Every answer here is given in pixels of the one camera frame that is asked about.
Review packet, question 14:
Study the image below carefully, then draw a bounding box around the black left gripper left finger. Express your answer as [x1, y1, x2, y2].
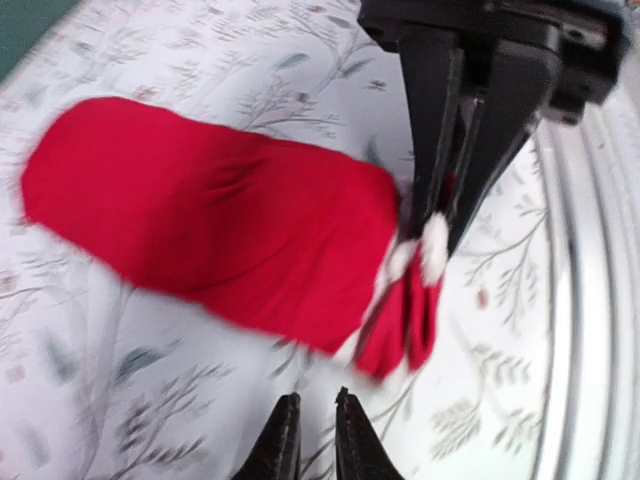
[237, 393, 301, 480]

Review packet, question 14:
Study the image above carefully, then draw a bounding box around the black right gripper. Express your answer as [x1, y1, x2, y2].
[357, 1, 628, 252]

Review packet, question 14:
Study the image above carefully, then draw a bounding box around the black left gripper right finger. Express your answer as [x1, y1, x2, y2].
[335, 387, 403, 480]

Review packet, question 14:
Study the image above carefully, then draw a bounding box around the red sock pair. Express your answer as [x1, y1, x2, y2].
[21, 97, 449, 382]

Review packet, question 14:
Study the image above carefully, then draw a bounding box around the floral white table mat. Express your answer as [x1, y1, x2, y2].
[1, 1, 552, 479]

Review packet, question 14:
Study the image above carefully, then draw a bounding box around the green divided organizer tray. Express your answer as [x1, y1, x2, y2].
[1, 0, 86, 92]

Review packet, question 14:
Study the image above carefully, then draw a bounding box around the aluminium front rail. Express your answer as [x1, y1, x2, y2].
[524, 99, 640, 480]

